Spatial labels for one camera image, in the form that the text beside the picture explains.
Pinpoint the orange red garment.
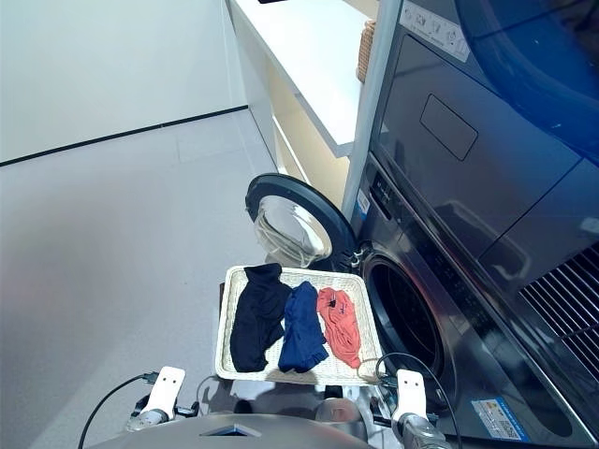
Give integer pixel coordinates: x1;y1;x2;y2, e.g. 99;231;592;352
316;286;363;370

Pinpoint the navy blue garment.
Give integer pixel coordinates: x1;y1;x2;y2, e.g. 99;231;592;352
277;280;329;374

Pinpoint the black garment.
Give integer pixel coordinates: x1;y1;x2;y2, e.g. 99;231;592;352
228;262;294;374

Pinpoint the pale woven laundry basket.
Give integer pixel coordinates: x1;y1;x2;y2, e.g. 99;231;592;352
213;265;387;387

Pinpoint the round washing machine door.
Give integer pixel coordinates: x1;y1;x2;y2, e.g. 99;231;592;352
244;172;360;272

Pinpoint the brown wicker basket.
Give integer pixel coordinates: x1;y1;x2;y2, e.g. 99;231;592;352
356;19;378;85

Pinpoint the silver robot leg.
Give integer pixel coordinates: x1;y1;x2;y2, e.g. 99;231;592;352
314;397;367;439

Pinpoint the silver robot torso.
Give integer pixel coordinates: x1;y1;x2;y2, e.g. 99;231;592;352
88;413;375;449

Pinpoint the blue energy label sticker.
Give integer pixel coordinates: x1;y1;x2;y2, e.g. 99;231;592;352
471;397;531;443

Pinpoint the grey stacked dryer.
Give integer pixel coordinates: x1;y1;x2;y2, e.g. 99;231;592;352
341;0;599;389

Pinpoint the white counter shelf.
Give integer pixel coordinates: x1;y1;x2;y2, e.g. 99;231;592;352
224;0;381;207

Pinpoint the white instruction label sticker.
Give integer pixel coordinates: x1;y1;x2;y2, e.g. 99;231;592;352
400;0;471;64

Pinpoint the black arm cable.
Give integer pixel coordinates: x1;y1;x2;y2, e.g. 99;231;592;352
373;352;464;449
77;370;160;449

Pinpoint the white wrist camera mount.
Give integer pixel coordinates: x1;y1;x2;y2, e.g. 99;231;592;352
146;366;186;413
391;369;428;422

